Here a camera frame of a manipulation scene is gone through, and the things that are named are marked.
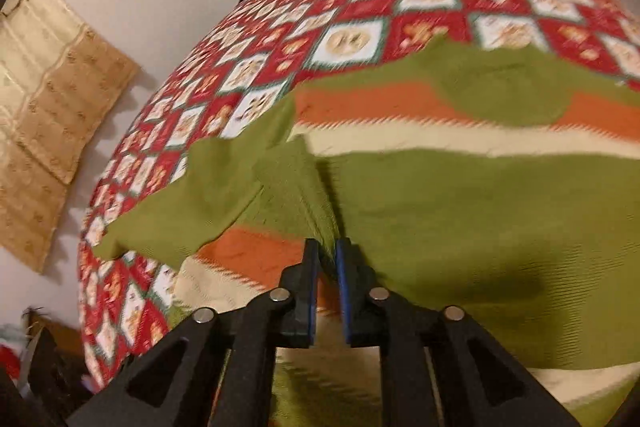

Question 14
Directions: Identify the green orange striped sweater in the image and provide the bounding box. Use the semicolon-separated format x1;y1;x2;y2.
80;37;639;426

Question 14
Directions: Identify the beige patterned curtain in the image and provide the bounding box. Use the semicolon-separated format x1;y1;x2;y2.
1;0;140;273

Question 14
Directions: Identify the red patterned bed quilt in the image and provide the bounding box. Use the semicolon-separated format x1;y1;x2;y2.
78;0;639;384

